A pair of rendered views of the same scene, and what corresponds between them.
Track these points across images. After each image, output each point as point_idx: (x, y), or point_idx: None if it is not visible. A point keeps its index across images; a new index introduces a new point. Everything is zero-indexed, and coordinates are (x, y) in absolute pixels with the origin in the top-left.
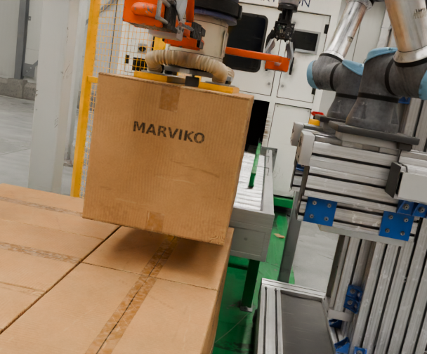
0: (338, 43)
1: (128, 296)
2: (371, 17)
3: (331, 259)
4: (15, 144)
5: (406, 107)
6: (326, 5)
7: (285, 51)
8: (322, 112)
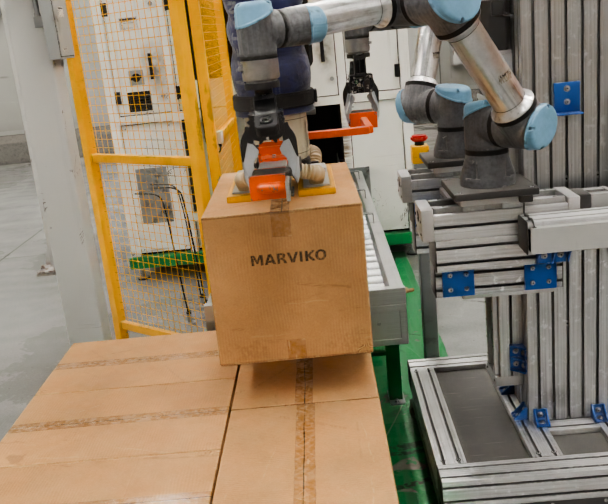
0: (424, 65)
1: (298, 429)
2: None
3: (484, 302)
4: None
5: None
6: None
7: None
8: (409, 61)
